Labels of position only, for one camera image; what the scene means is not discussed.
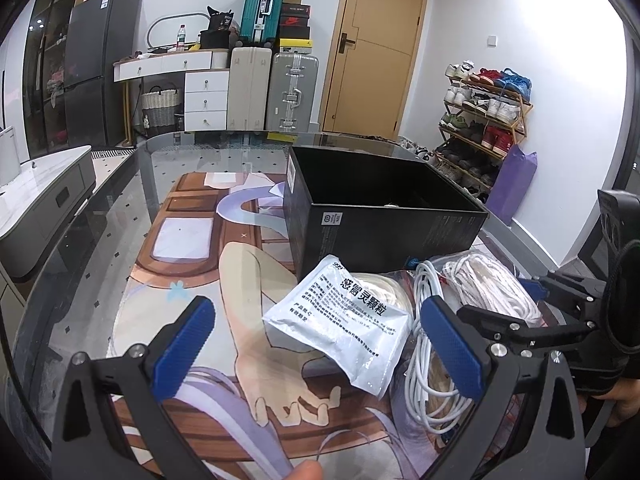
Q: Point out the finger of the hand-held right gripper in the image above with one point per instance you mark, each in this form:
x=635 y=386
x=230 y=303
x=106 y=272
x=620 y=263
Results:
x=570 y=287
x=500 y=322

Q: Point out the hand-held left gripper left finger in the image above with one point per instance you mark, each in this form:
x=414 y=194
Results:
x=185 y=345

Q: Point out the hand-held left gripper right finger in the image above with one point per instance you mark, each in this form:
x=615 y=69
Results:
x=450 y=350

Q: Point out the white medicine packet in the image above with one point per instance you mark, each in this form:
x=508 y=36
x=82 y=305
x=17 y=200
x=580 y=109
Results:
x=345 y=320

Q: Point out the black cardboard box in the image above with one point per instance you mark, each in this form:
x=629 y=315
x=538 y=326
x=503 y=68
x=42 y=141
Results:
x=375 y=240

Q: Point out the person's right hand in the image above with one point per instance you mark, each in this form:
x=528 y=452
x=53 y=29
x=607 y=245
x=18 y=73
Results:
x=622 y=402

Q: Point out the person's left hand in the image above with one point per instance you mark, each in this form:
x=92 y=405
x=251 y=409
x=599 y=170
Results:
x=306 y=471

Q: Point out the printed cartoon table mat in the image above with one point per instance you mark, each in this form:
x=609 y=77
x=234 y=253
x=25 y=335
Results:
x=200 y=240

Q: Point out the purple paper bag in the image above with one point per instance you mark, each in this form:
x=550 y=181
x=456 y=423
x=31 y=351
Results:
x=515 y=185

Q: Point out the shoe rack with shoes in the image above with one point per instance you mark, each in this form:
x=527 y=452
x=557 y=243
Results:
x=495 y=135

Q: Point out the wooden shoe rack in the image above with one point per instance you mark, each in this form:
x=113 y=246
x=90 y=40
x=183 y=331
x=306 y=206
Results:
x=522 y=112

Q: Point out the scattered shoes group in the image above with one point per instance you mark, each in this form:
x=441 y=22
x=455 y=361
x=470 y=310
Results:
x=420 y=150

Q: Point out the striped floor rug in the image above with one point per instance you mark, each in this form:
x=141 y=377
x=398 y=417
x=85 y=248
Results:
x=115 y=152

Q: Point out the grey white low cabinet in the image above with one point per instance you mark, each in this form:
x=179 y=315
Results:
x=40 y=185

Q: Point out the grey white wicker basket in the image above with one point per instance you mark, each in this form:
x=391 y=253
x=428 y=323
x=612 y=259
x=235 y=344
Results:
x=160 y=110

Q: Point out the white dresser desk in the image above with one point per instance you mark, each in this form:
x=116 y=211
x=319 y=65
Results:
x=205 y=90

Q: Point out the beige hard suitcase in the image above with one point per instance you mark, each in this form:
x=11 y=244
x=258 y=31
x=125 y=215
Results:
x=249 y=90

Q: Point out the silver hard suitcase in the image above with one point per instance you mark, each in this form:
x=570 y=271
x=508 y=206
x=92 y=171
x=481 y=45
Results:
x=292 y=92

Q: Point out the wooden door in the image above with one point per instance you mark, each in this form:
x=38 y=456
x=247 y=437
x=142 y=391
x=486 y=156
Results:
x=380 y=60

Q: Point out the dark grey fridge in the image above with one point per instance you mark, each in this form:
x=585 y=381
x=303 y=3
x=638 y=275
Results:
x=95 y=60

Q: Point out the clear water bottle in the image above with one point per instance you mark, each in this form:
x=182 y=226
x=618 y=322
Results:
x=181 y=40

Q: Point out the black round box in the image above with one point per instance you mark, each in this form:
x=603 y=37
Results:
x=215 y=40

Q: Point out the dark glass display cabinet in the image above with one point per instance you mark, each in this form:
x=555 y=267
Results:
x=50 y=60

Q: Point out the black paper bag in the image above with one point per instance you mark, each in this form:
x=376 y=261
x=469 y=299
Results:
x=221 y=19

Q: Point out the oval framed mirror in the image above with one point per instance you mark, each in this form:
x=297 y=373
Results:
x=165 y=17

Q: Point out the plain black shoe box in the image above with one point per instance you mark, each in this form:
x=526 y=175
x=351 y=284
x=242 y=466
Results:
x=294 y=33

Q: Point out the teal hard suitcase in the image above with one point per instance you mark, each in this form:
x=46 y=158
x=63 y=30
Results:
x=262 y=10

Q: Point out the black shoe box red label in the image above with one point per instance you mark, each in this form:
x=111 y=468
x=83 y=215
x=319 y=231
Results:
x=295 y=10

